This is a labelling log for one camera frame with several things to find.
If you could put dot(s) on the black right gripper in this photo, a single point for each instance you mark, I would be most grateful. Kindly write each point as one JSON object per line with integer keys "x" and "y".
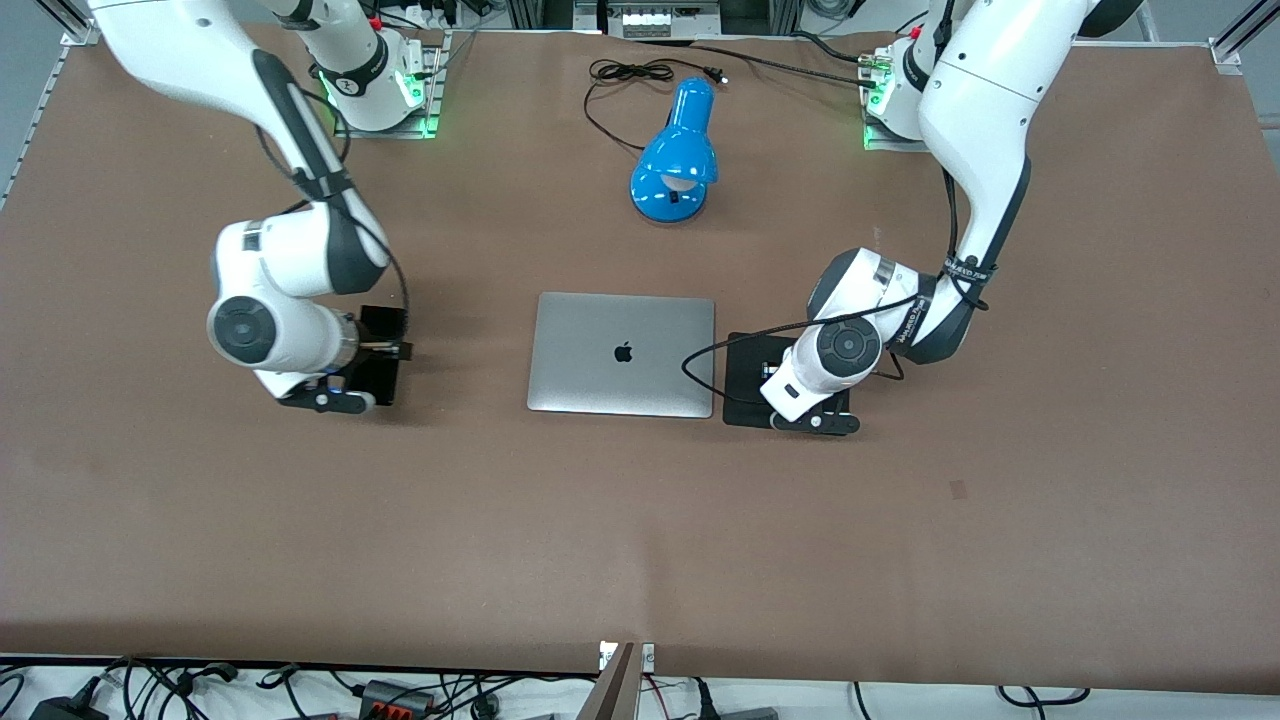
{"x": 381, "y": 352}

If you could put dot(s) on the black smartphone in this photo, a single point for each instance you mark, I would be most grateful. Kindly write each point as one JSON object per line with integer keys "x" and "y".
{"x": 383, "y": 385}

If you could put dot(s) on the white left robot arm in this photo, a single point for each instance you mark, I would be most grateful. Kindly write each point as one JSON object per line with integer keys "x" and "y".
{"x": 985, "y": 90}

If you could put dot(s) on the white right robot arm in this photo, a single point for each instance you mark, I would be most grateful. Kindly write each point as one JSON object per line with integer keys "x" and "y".
{"x": 290, "y": 255}

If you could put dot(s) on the black mouse pad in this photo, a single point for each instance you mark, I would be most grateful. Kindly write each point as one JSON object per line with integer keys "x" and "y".
{"x": 740, "y": 400}

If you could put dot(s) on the silver closed laptop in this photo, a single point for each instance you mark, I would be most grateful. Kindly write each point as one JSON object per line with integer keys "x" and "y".
{"x": 622, "y": 355}

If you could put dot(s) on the blue desk lamp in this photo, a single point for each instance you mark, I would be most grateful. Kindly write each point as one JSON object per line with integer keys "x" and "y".
{"x": 675, "y": 150}

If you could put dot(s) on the grey connector box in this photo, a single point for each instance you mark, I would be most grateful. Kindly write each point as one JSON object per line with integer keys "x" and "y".
{"x": 395, "y": 697}

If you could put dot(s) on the white power strip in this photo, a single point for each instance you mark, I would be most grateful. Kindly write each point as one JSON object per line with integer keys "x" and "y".
{"x": 665, "y": 20}

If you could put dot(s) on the black plug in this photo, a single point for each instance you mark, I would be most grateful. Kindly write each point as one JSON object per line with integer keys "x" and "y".
{"x": 703, "y": 700}

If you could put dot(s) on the black power adapter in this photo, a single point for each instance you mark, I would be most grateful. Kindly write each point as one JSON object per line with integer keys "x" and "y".
{"x": 68, "y": 710}

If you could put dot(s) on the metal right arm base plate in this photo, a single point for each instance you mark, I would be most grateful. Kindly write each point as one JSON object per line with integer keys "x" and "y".
{"x": 435, "y": 80}

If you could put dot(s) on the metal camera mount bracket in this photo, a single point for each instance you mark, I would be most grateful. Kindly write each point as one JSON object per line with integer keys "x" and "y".
{"x": 622, "y": 685}

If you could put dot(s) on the aluminium frame rail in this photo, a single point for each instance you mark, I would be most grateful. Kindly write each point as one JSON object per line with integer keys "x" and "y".
{"x": 1240, "y": 35}
{"x": 40, "y": 100}

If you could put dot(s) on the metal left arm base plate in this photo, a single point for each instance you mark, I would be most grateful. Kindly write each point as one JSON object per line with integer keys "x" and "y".
{"x": 875, "y": 142}

